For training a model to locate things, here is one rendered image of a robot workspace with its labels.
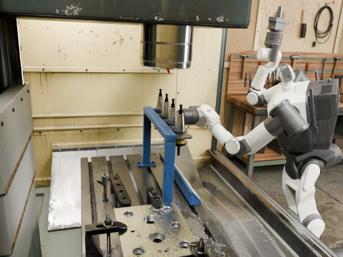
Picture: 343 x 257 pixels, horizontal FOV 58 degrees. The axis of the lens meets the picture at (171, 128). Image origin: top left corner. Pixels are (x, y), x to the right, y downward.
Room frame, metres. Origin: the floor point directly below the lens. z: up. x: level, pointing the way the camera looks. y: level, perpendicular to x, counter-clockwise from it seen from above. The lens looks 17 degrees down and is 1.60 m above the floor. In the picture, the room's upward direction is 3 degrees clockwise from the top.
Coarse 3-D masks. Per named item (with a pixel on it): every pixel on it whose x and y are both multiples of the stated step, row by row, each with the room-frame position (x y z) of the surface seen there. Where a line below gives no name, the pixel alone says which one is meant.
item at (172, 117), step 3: (171, 108) 1.30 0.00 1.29; (174, 108) 1.30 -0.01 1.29; (171, 111) 1.30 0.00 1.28; (174, 111) 1.30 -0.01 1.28; (168, 114) 1.31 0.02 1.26; (171, 114) 1.30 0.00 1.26; (174, 114) 1.30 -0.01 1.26; (168, 117) 1.30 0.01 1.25; (171, 117) 1.29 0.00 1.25; (174, 117) 1.30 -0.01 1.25; (168, 120) 1.30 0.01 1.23; (171, 120) 1.29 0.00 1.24; (174, 120) 1.29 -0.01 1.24
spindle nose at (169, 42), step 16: (144, 32) 0.91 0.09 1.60; (160, 32) 0.88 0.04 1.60; (176, 32) 0.89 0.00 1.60; (192, 32) 0.93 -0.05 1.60; (144, 48) 0.91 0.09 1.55; (160, 48) 0.88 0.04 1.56; (176, 48) 0.89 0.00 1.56; (192, 48) 0.95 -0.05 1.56; (144, 64) 0.91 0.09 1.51; (160, 64) 0.88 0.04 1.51; (176, 64) 0.89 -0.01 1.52
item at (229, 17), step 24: (0, 0) 0.72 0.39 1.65; (24, 0) 0.74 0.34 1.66; (48, 0) 0.75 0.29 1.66; (72, 0) 0.77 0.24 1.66; (96, 0) 0.78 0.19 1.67; (120, 0) 0.80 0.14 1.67; (144, 0) 0.82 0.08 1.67; (168, 0) 0.83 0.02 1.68; (192, 0) 0.85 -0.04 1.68; (216, 0) 0.87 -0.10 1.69; (240, 0) 0.89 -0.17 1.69; (168, 24) 0.88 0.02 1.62; (192, 24) 0.86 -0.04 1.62; (216, 24) 0.88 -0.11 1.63; (240, 24) 0.89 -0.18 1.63
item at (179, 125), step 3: (177, 114) 1.20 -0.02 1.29; (180, 114) 1.19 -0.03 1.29; (183, 114) 1.20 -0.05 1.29; (177, 117) 1.20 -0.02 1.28; (180, 117) 1.19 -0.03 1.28; (183, 117) 1.20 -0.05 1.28; (177, 120) 1.20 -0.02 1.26; (180, 120) 1.19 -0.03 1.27; (183, 120) 1.20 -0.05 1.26; (177, 123) 1.19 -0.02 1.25; (180, 123) 1.19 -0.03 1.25; (183, 123) 1.19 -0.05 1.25; (177, 126) 1.19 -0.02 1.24; (180, 126) 1.19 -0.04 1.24; (183, 126) 1.19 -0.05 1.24; (177, 129) 1.19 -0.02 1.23; (180, 129) 1.19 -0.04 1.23; (183, 129) 1.19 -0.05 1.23
